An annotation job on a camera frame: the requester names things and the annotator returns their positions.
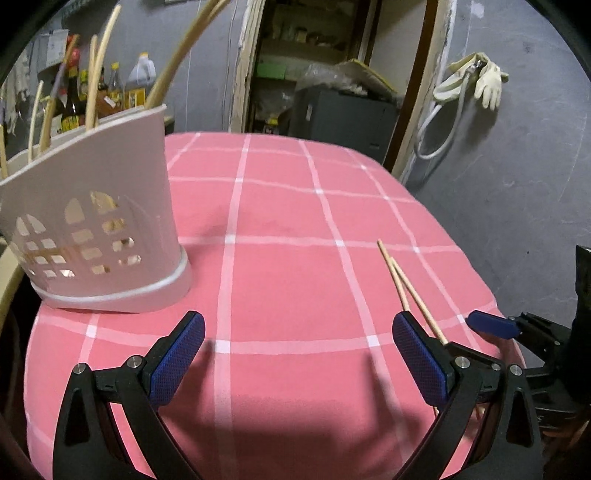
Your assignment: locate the green box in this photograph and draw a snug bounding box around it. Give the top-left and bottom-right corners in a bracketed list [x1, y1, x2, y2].
[256, 62, 287, 80]

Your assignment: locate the thin pale bamboo chopstick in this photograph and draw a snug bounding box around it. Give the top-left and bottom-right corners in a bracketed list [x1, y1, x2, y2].
[27, 80, 44, 164]

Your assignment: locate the clear plastic oil jug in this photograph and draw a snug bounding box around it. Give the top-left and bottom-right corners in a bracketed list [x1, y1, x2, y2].
[124, 52, 156, 109]

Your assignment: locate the white perforated utensil holder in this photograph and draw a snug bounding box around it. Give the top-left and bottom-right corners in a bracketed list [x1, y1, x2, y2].
[1, 106, 191, 313]

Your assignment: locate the purple banded chopstick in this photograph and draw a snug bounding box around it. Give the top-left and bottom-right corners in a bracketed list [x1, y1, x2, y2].
[39, 34, 79, 153]

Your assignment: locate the dark grey cabinet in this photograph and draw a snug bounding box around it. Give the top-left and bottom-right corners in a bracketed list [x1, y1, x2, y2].
[287, 86, 399, 164]

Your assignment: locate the thick brown wooden chopstick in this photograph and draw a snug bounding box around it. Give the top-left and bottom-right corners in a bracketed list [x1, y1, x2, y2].
[144, 0, 230, 109]

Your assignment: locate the pink checked tablecloth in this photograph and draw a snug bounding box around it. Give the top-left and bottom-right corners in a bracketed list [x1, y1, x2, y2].
[24, 133, 523, 479]

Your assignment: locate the white hose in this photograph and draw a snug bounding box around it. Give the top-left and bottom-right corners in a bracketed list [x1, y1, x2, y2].
[413, 64, 484, 161]

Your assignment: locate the dark soy sauce bottle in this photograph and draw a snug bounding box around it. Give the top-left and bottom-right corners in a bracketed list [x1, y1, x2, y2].
[61, 49, 85, 133]

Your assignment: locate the white rubber glove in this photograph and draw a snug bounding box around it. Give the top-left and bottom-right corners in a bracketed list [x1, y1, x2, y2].
[474, 62, 509, 111]

